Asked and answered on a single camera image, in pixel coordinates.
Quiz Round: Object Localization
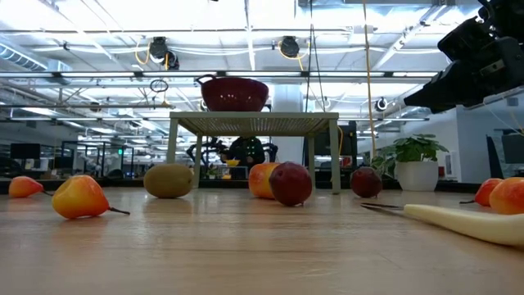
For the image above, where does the green plant in white pot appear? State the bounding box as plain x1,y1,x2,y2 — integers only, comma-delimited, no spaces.
370,134,450,193

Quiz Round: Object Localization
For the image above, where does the black aluminium table frame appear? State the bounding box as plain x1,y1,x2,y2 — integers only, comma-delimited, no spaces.
0,179,524,194

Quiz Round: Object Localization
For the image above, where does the dark red plum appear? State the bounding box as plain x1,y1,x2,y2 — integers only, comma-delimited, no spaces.
268,161,314,207
350,166,383,200

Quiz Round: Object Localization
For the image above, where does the small orange-yellow pear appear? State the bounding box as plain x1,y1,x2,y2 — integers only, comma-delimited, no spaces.
489,177,524,216
51,175,131,220
7,175,54,199

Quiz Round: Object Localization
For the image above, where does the pale green perforated shelf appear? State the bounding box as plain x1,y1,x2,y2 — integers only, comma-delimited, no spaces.
164,111,342,196

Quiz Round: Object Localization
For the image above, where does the hanging black cable loop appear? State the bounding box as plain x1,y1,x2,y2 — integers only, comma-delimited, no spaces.
148,79,170,94

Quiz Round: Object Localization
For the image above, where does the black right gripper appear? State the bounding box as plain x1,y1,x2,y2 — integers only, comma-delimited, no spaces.
403,18,524,116

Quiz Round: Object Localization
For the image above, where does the magenta plastic colander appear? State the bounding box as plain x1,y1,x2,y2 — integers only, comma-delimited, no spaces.
195,74,270,113

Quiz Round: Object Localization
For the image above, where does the yellow hanging cord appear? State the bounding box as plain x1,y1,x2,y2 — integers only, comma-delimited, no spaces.
361,0,377,163

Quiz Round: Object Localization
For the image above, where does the ceiling light bar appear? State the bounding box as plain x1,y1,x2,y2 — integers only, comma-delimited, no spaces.
7,116,153,123
378,117,431,123

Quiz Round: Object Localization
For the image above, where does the red-yellow mango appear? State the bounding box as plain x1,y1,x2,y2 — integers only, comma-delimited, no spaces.
247,161,283,201

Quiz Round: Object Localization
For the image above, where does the small orange pepper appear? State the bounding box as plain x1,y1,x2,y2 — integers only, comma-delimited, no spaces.
458,178,504,207

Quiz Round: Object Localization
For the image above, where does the knife with cream handle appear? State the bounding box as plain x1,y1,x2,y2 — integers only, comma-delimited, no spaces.
359,202,524,248

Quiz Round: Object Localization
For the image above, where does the black background workstation frame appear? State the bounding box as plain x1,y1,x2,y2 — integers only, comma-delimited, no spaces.
60,140,135,179

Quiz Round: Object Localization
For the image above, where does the brown-green kiwi fruit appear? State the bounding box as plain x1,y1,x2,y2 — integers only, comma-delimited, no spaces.
142,163,194,200

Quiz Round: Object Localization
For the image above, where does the black upright panel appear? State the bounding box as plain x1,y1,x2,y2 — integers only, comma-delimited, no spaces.
486,135,505,180

